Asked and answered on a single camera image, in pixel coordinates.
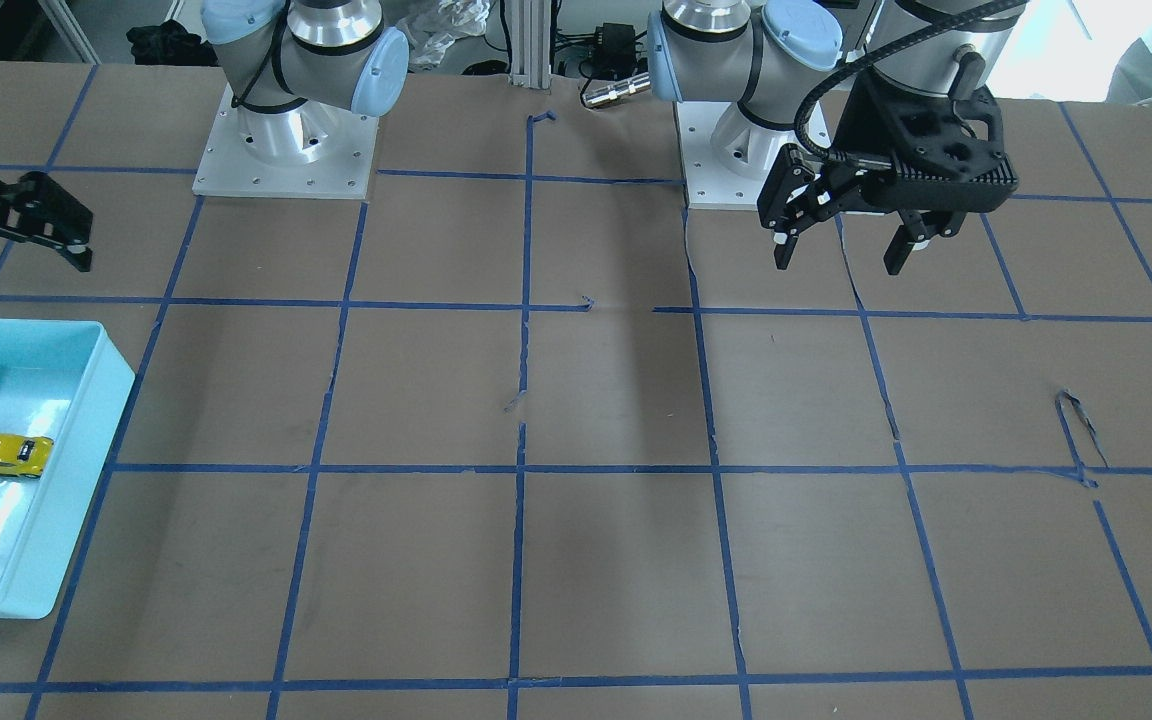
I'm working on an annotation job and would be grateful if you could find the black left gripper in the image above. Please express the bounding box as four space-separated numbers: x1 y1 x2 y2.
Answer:
756 70 1020 275

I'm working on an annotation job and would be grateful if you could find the yellow toy beetle car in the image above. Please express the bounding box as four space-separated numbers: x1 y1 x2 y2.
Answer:
0 433 55 480

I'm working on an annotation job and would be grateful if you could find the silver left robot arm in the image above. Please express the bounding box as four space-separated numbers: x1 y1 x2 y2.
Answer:
645 1 1025 275

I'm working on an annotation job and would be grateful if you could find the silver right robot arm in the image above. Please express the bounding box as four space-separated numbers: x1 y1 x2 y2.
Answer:
0 1 410 272

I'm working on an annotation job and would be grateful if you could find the turquoise plastic storage bin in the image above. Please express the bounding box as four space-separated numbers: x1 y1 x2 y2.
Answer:
0 319 134 619

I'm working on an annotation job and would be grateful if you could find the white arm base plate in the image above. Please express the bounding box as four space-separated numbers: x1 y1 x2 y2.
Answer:
192 88 379 200
675 101 801 211

